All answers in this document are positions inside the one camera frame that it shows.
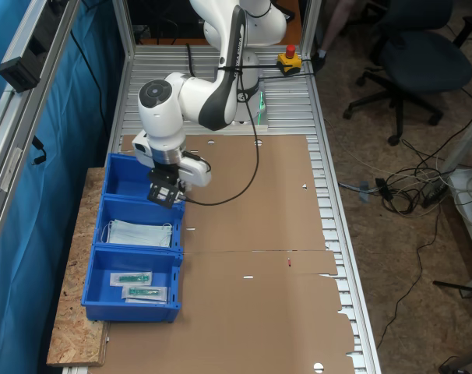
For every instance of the green printed clear packet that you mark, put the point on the green printed clear packet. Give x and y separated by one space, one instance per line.
131 279
144 292

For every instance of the grey power strip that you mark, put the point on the grey power strip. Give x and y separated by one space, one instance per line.
20 74

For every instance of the aluminium frame beam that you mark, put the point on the aluminium frame beam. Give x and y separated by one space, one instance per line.
6 128

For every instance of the person's black shoe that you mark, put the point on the person's black shoe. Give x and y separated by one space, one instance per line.
319 60

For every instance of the aluminium frame post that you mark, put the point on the aluminium frame post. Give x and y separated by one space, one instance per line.
123 23
310 23

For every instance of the grey tape piece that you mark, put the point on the grey tape piece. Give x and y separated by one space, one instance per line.
363 195

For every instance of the dark office chair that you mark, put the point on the dark office chair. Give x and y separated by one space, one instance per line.
423 66

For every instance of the floor power strip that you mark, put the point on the floor power strip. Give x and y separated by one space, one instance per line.
434 192

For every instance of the yellow emergency stop button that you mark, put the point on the yellow emergency stop button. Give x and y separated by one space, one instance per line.
288 64

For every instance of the orange wooden desk top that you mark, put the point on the orange wooden desk top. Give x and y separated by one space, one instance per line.
292 15

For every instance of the black chair armrest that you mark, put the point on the black chair armrest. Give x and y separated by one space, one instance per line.
471 27

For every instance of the black power adapter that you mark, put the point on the black power adapter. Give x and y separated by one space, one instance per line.
384 189

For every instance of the blue plastic bin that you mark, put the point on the blue plastic bin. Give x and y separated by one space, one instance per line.
103 308
142 208
123 179

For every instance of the black floor object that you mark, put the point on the black floor object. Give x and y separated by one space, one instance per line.
452 364

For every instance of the pale surgical mask stack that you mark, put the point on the pale surgical mask stack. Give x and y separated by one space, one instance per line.
138 233

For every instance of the brown cardboard sheet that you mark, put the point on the brown cardboard sheet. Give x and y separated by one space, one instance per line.
259 195
220 343

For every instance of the person's leg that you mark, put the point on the person's leg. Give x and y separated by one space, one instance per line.
335 23

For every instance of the white table leg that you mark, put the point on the white table leg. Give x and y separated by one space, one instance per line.
463 142

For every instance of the black stand foot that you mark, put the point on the black stand foot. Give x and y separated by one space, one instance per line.
458 287

